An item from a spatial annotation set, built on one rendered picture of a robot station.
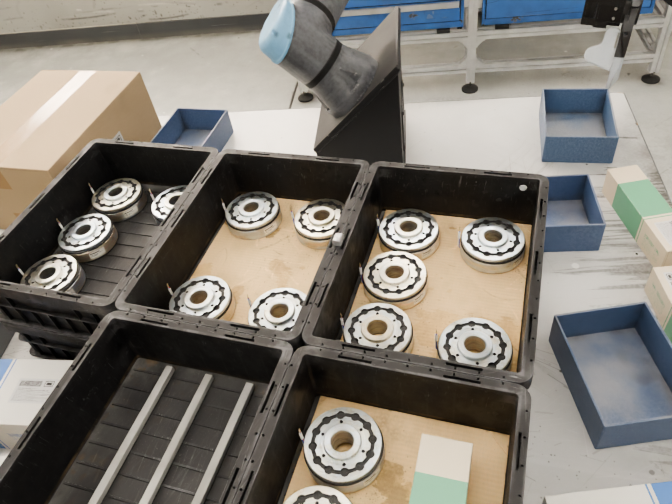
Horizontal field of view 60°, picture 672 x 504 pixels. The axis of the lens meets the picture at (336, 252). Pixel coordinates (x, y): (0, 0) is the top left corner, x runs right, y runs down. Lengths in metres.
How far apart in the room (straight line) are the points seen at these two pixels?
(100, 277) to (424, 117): 0.89
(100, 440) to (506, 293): 0.64
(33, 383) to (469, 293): 0.73
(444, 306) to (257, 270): 0.33
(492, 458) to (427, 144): 0.87
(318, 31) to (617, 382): 0.85
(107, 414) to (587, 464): 0.70
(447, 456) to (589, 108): 1.06
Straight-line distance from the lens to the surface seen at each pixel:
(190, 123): 1.67
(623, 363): 1.06
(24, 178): 1.40
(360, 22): 2.87
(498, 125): 1.52
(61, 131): 1.46
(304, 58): 1.23
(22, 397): 1.09
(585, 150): 1.40
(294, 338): 0.79
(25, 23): 4.57
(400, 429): 0.81
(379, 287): 0.91
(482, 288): 0.95
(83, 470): 0.91
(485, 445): 0.81
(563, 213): 1.28
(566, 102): 1.56
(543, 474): 0.94
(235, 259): 1.05
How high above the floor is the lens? 1.55
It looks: 45 degrees down
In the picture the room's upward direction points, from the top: 10 degrees counter-clockwise
